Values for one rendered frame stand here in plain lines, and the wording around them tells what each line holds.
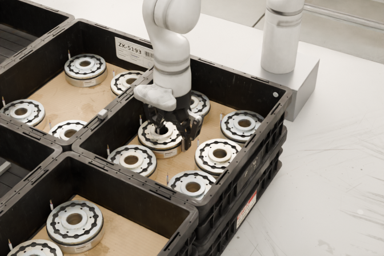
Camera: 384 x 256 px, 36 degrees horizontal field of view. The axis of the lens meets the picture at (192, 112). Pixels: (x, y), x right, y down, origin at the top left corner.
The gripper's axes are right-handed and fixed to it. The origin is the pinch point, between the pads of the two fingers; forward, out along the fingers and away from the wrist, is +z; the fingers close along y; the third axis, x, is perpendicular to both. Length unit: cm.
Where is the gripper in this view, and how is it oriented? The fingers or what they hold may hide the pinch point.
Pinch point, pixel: (173, 139)
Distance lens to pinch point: 127.5
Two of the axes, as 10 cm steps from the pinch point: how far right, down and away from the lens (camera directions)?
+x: -5.3, 5.3, -6.6
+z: -0.1, 7.8, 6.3
